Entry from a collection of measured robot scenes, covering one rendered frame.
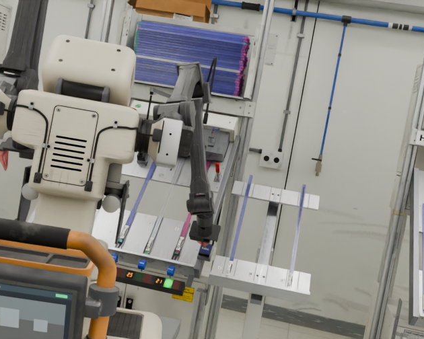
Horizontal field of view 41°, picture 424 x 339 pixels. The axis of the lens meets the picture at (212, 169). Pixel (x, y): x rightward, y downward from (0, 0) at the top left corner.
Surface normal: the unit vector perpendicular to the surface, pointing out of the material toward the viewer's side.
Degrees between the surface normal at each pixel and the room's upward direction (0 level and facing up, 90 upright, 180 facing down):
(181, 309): 90
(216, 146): 45
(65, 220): 82
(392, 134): 90
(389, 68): 90
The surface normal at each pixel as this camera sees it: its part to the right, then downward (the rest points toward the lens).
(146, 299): -0.17, 0.04
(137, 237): 0.00, -0.67
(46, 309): 0.00, 0.48
